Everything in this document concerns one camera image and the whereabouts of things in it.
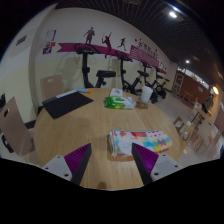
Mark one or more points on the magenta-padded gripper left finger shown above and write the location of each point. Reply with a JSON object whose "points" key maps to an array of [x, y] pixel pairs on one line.
{"points": [[56, 166]]}

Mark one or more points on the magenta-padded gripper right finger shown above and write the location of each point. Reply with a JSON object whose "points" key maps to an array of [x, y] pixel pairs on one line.
{"points": [[165, 166]]}

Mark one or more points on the colourful checked towel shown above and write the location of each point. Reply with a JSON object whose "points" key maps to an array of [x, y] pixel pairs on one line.
{"points": [[143, 138]]}

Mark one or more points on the group of wooden chairs and tables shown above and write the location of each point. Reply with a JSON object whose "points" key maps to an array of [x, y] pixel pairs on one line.
{"points": [[203, 128]]}

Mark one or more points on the black rectangular mat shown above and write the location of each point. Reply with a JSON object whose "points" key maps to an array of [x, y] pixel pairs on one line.
{"points": [[65, 104]]}

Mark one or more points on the brown round coaster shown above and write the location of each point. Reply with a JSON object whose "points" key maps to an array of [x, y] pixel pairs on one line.
{"points": [[141, 105]]}

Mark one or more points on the white paper cup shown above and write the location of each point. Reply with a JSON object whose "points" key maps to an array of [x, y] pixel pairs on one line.
{"points": [[146, 94]]}

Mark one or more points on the person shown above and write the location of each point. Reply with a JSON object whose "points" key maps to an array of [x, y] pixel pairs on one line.
{"points": [[208, 104]]}

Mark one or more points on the green wet wipes pack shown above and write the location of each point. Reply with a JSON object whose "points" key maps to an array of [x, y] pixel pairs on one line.
{"points": [[119, 102]]}

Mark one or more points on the blue and orange marker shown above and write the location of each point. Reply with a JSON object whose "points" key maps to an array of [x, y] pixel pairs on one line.
{"points": [[83, 90]]}

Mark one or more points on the small white tissue pack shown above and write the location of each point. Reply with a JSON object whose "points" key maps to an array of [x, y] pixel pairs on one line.
{"points": [[116, 92]]}

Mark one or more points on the round ceiling light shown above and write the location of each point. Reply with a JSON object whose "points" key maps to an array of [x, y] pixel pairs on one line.
{"points": [[187, 61], [172, 14]]}

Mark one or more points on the magenta wall banner decal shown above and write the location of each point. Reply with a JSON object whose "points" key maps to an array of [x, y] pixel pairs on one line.
{"points": [[143, 55]]}

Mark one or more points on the purple and white wall poster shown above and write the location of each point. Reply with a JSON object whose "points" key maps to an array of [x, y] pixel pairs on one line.
{"points": [[46, 50]]}

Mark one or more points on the grey wall vent plate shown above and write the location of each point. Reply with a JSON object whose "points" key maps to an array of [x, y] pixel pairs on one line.
{"points": [[21, 40]]}

